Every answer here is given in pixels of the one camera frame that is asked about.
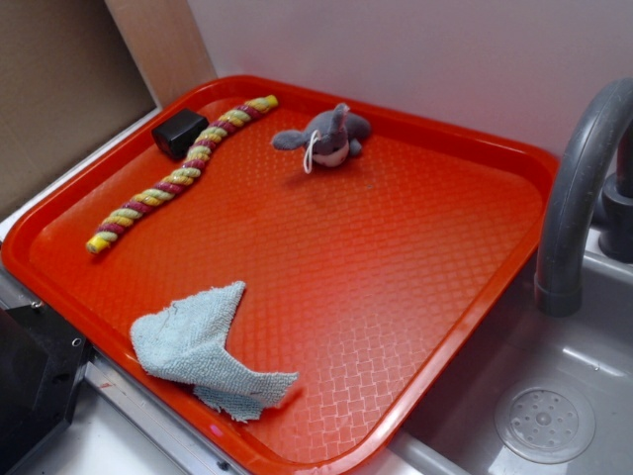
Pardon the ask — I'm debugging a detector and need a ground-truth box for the gray toy faucet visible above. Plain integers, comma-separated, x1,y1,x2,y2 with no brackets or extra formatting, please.
534,77,632,317

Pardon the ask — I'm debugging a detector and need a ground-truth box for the brown cardboard panel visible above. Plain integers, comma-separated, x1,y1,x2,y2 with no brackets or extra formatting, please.
1,1,216,218

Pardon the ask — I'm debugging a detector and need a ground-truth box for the small black block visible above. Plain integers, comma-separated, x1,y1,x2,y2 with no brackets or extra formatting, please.
151,109,209,160

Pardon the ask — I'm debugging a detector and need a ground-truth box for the gray plush dolphin toy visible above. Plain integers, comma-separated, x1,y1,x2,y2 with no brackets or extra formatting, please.
271,103,372,174

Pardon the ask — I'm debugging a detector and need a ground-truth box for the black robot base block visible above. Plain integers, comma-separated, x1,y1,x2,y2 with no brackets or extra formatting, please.
1,303,92,474

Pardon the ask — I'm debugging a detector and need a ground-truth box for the light blue towel cloth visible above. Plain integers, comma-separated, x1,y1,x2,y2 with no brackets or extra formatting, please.
130,281,299,423

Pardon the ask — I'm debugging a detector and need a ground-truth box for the multicolored twisted rope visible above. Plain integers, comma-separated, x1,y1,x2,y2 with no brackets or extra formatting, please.
85,94,280,257

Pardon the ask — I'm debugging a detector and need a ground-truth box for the gray toy sink basin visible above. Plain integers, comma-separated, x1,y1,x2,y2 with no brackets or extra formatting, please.
390,230,632,474

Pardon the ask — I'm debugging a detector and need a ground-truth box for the red plastic tray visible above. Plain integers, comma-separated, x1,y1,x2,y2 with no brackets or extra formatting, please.
2,76,558,474

